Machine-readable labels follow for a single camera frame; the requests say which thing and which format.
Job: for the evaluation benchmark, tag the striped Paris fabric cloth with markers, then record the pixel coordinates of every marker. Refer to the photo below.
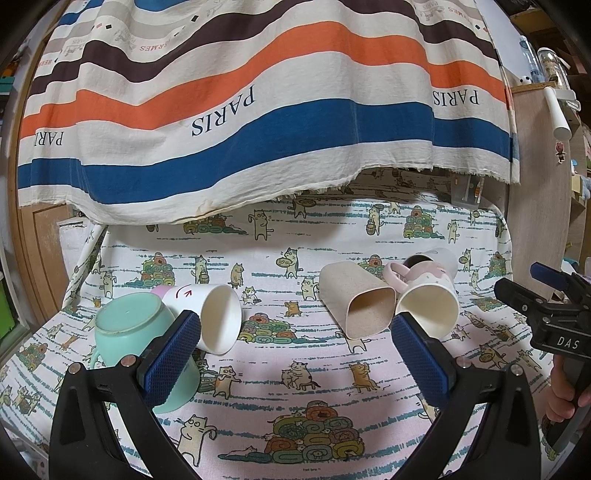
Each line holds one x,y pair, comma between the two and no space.
159,111

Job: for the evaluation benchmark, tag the white grey ceramic cup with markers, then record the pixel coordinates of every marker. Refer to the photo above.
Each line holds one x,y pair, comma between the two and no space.
442,256

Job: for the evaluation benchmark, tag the cat print bed sheet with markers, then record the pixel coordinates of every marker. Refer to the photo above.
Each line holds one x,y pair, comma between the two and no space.
293,399

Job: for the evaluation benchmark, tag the mint green plastic cup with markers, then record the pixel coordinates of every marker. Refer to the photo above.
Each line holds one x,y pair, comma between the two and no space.
126,325

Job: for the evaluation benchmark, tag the wooden cabinet side panel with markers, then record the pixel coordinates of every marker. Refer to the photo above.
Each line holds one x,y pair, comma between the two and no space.
539,206

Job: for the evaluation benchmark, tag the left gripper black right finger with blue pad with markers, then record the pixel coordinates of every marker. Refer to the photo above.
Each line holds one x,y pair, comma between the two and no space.
507,442

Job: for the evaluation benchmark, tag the clear glass jar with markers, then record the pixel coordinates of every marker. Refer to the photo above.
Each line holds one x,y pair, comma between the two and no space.
552,68

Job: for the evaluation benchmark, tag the beige square tumbler cup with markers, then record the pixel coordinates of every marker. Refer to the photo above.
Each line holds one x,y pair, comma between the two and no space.
360,303

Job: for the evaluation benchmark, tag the pink white handled mug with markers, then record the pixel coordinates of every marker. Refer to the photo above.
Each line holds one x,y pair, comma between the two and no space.
426,292

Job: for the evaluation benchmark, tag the white cylinder handle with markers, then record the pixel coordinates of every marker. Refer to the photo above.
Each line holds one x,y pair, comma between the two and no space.
560,126

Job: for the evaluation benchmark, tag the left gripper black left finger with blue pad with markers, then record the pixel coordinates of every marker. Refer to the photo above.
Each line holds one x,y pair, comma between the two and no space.
83,443

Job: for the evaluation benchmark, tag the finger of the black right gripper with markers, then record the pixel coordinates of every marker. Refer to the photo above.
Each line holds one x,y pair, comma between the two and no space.
524,301

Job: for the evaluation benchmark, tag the person's hand on gripper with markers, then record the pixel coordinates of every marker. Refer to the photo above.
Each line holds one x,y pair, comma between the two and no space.
560,404

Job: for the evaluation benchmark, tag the white cup pink base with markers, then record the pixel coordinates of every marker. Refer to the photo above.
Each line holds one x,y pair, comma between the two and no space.
217,307

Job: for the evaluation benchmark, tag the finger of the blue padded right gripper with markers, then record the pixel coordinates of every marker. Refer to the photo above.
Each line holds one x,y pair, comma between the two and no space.
573,285

